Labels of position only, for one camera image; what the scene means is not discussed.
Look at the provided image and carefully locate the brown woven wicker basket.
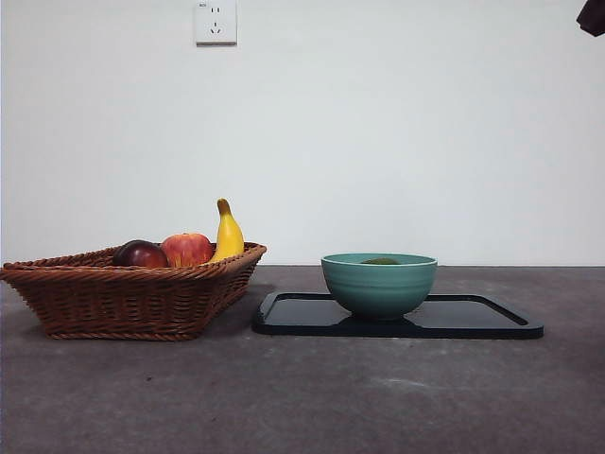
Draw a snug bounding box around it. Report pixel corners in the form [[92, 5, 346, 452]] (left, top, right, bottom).
[[0, 241, 268, 341]]

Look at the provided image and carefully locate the white wall power outlet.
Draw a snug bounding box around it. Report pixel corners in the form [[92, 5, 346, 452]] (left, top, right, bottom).
[[195, 0, 238, 47]]

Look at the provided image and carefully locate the red and yellow apple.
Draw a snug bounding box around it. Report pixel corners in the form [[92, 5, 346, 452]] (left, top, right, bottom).
[[160, 231, 215, 269]]

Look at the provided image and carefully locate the yellow banana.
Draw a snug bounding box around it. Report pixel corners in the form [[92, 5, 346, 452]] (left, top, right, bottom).
[[207, 198, 246, 264]]

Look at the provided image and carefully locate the black rectangular tray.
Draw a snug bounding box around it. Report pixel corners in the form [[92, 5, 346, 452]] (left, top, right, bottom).
[[250, 290, 545, 340]]

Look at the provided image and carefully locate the teal ceramic bowl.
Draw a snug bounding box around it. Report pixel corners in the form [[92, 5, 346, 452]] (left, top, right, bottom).
[[320, 253, 439, 322]]

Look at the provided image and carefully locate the dark red plum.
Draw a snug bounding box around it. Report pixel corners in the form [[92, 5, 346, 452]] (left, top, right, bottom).
[[112, 239, 170, 270]]

